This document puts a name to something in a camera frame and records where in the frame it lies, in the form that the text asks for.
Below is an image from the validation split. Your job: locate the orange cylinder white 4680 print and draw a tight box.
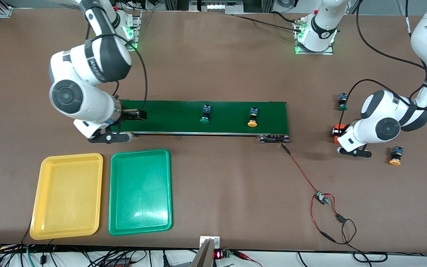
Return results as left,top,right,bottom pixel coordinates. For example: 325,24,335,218
334,123,347,144

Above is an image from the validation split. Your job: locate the yellow push button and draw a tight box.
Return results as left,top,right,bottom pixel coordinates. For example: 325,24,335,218
389,146,404,166
247,108,259,128

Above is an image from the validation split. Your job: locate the green conveyor belt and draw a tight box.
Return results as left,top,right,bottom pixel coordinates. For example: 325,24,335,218
106,99,291,144

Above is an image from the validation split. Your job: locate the yellow plastic tray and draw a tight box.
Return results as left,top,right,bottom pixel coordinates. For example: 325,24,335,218
30,153,103,240

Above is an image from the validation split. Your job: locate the green plastic tray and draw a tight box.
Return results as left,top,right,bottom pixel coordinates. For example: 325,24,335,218
108,149,173,236

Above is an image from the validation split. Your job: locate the metal rack with white lights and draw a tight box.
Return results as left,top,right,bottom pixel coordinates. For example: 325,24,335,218
163,0,275,15

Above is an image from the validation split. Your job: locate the black orange power adapter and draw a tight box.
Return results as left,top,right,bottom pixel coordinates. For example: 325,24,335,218
104,258,130,267

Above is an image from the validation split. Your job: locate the red alligator clip lead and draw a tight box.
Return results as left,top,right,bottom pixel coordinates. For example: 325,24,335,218
232,250,263,267

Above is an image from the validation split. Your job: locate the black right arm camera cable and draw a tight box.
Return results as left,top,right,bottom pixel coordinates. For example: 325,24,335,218
86,22,148,112

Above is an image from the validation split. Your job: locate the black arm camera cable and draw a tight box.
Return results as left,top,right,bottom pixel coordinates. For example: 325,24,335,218
340,0,427,128
86,22,148,112

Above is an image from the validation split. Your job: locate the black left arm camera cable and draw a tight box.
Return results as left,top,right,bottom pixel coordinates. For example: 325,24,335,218
340,0,427,128

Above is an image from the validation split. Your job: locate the red black conveyor wire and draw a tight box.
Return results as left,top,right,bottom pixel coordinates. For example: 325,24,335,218
280,143,388,263

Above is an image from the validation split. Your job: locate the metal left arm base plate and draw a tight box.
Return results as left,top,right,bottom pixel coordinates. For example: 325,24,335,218
294,17,334,55

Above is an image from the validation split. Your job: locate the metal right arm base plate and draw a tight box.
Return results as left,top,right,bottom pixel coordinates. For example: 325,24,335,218
123,10,142,50

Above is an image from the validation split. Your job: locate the thin black power cable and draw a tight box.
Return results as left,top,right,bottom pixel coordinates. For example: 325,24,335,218
232,11,305,33

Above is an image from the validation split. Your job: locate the aluminium frame profile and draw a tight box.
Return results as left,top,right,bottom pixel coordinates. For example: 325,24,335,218
0,0,13,18

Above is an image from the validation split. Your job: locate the grey metal camera mount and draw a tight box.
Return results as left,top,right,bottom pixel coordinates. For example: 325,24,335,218
191,236,221,267

